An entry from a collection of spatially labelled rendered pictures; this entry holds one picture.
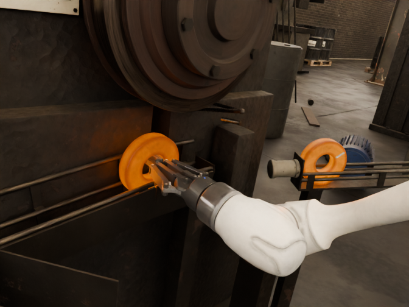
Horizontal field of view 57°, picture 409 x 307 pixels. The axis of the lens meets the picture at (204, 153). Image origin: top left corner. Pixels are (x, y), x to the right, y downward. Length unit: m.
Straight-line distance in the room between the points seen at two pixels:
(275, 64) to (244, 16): 2.74
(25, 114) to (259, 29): 0.51
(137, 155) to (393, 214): 0.52
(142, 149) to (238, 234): 0.31
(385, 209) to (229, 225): 0.26
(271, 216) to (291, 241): 0.05
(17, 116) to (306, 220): 0.59
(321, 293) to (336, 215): 1.13
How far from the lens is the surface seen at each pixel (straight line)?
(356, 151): 2.88
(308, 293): 1.84
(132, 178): 0.87
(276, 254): 0.64
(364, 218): 0.73
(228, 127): 1.09
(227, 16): 0.77
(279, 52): 3.53
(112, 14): 0.72
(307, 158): 1.21
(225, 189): 0.72
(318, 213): 0.78
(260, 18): 0.87
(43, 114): 0.81
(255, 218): 0.66
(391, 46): 9.67
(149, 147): 0.85
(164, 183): 0.77
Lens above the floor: 1.11
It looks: 21 degrees down
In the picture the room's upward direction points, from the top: 9 degrees clockwise
